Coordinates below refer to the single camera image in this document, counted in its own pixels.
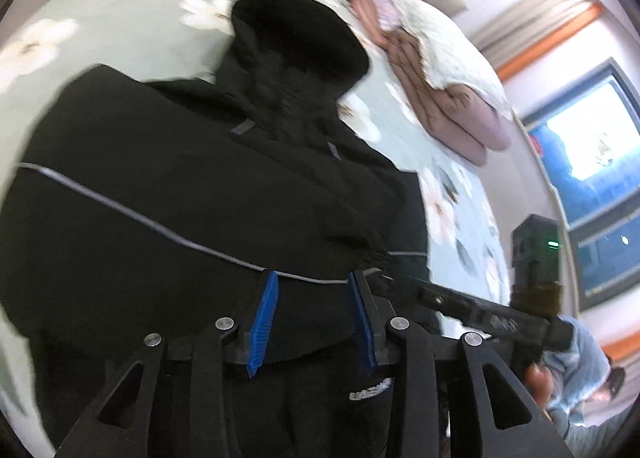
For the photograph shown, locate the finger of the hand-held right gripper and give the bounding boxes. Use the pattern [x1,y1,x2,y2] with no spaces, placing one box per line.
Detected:
[371,271,472,323]

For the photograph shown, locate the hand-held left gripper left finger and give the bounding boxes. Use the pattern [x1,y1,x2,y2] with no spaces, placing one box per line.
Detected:
[52,269,281,458]

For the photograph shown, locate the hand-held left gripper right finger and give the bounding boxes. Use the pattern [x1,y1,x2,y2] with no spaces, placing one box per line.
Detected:
[348,269,576,458]

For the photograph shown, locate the black jacket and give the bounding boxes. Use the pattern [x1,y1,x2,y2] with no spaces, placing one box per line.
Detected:
[0,0,442,458]

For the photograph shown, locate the person's right hand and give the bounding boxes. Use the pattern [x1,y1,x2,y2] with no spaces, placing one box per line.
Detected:
[523,362,554,408]

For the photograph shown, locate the window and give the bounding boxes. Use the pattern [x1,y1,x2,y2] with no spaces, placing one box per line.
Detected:
[522,57,640,310]

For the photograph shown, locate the folded brown quilt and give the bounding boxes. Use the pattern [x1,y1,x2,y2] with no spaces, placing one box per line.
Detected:
[360,13,512,167]

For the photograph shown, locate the white floral pillow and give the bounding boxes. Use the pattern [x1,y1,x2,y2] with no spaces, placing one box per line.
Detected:
[387,0,514,120]

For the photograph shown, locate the beige and orange curtain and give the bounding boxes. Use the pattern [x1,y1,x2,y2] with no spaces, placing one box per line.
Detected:
[472,0,602,80]

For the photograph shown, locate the pink pillow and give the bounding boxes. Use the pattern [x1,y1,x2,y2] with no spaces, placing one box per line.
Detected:
[350,0,402,35]

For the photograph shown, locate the bed with floral sheet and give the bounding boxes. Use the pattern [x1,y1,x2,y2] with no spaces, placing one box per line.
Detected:
[0,0,507,441]

